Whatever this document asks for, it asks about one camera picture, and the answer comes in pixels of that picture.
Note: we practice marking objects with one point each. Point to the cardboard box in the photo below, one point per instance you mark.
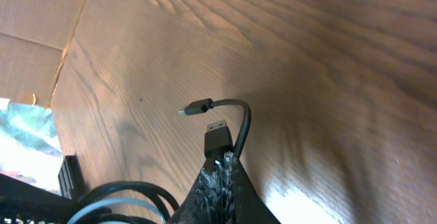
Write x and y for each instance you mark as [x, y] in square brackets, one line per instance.
[35, 35]

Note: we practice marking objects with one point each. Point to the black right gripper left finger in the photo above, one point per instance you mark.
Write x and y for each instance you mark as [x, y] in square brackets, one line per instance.
[211, 198]

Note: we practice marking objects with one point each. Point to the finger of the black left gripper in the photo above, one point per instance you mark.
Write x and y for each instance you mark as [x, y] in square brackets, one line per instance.
[24, 203]

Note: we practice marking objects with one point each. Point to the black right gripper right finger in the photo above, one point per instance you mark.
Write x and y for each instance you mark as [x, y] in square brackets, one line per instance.
[246, 206]

